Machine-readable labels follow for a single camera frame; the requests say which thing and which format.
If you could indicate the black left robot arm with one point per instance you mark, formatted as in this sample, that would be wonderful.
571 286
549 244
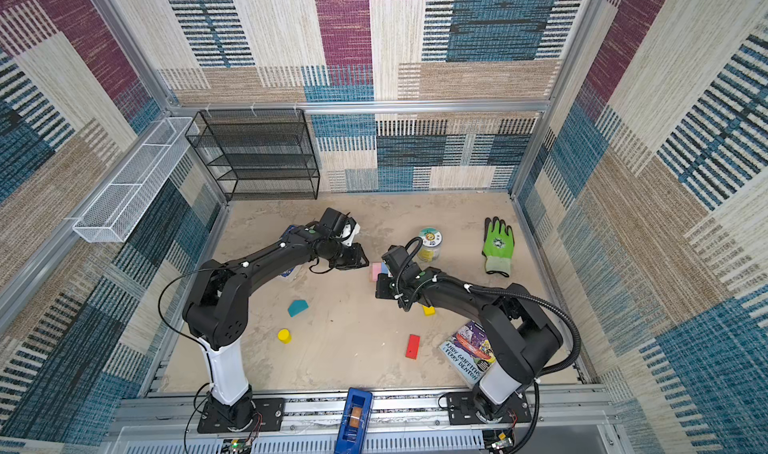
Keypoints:
217 308

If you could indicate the yellow wood cylinder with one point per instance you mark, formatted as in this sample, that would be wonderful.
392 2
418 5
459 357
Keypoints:
284 336

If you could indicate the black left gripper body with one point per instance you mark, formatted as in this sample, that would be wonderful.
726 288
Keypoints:
350 257

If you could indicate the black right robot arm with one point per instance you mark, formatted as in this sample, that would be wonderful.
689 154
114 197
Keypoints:
522 337

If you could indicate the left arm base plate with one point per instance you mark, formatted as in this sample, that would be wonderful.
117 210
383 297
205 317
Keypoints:
263 414

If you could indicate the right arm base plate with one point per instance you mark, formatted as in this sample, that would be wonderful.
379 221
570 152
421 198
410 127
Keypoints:
465 408

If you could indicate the black wire mesh shelf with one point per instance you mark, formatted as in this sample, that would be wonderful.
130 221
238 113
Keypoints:
257 154

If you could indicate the blue tool on rail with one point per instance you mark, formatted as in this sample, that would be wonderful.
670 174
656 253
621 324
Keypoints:
354 422

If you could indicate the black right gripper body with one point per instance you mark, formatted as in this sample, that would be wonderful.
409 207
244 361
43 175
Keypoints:
391 286

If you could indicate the red wood block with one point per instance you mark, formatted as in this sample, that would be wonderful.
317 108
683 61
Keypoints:
413 346

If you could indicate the green black work glove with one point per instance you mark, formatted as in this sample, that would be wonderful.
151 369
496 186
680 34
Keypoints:
498 246

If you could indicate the sunflower seed can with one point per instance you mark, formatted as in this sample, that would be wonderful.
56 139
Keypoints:
432 240

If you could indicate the pink wood block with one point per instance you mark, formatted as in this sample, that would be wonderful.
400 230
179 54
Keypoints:
376 269

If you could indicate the teal wood block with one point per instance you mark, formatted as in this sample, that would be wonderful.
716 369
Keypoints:
297 306

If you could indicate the white wire mesh basket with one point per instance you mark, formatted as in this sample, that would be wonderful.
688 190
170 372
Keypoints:
116 211

